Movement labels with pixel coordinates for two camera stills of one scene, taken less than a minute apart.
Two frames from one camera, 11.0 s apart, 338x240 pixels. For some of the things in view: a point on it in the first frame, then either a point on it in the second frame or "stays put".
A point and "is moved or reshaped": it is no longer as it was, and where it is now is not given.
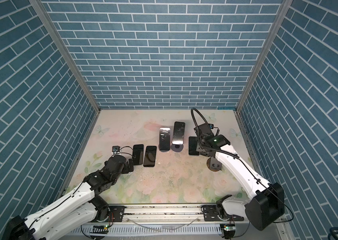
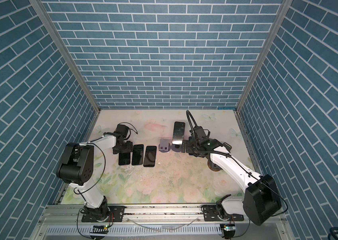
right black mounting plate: x=210 y=214 stays put
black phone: x=178 y=136 stays put
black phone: x=137 y=155 stays put
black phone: x=150 y=156 stays put
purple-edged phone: x=164 y=139 is moved or reshaped
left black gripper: x=127 y=169 → x=129 y=148
